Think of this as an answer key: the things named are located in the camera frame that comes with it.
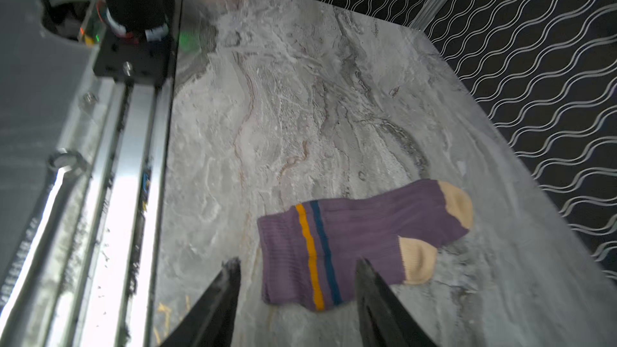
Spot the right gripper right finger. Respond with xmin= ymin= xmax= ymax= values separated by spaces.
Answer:
xmin=354 ymin=259 xmax=436 ymax=347

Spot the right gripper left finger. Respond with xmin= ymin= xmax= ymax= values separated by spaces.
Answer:
xmin=161 ymin=257 xmax=241 ymax=347

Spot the purple striped sock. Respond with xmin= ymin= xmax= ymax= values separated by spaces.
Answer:
xmin=257 ymin=179 xmax=473 ymax=311

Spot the silver combination wrench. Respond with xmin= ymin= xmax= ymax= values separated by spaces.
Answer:
xmin=1 ymin=148 xmax=88 ymax=325

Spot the aluminium front rail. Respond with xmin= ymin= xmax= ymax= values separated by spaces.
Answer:
xmin=0 ymin=76 xmax=177 ymax=347

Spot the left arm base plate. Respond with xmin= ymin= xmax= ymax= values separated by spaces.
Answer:
xmin=93 ymin=0 xmax=175 ymax=87

